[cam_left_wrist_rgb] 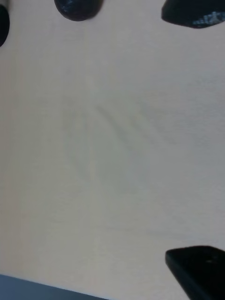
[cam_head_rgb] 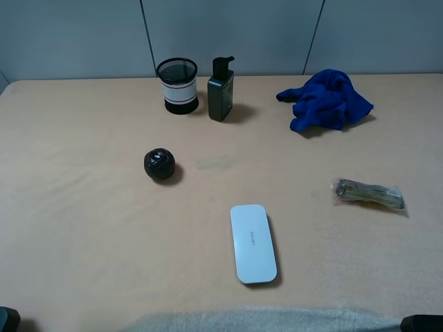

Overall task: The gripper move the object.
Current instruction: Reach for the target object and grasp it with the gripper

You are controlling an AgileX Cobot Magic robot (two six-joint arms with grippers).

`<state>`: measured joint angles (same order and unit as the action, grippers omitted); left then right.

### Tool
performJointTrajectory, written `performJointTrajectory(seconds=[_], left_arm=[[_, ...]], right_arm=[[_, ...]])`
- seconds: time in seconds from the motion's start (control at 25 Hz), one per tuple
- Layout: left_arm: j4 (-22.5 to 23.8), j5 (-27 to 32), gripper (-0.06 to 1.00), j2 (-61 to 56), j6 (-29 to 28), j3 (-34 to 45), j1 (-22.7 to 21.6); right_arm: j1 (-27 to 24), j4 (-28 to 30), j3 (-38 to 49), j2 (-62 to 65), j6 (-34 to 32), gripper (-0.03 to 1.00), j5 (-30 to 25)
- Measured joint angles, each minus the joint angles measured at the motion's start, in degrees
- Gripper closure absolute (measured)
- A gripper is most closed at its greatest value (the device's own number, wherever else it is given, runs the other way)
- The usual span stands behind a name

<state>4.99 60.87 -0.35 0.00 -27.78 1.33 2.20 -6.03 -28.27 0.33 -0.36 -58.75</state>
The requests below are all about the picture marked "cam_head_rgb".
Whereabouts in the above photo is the blue cloth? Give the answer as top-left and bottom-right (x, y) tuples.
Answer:
(276, 69), (374, 133)

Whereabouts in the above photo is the black round ball object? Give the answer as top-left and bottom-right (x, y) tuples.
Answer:
(144, 148), (176, 181)

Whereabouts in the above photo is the dark pump dispenser bottle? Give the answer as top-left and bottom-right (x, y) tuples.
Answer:
(207, 56), (235, 122)

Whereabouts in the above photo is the black mesh pen holder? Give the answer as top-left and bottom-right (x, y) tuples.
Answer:
(156, 57), (199, 115)

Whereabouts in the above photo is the white rectangular case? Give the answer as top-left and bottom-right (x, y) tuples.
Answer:
(230, 204), (278, 284)

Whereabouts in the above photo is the clear plastic snack packet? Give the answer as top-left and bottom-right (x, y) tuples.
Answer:
(331, 178), (406, 211)

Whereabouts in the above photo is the grey robot torso cover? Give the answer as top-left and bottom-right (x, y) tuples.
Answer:
(125, 307), (400, 331)

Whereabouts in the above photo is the black right base part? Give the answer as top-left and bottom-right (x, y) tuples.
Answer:
(400, 315), (443, 332)

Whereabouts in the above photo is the black base part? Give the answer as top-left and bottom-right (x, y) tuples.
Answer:
(400, 315), (443, 332)
(0, 306), (21, 332)

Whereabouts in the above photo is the black left base part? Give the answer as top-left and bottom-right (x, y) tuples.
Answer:
(0, 306), (21, 332)

